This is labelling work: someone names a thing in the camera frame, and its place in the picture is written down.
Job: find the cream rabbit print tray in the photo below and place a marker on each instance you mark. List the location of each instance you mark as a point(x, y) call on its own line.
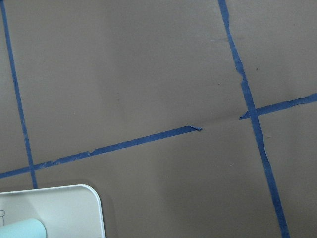
point(73, 211)

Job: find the green cup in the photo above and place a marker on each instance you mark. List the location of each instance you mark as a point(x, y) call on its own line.
point(30, 228)

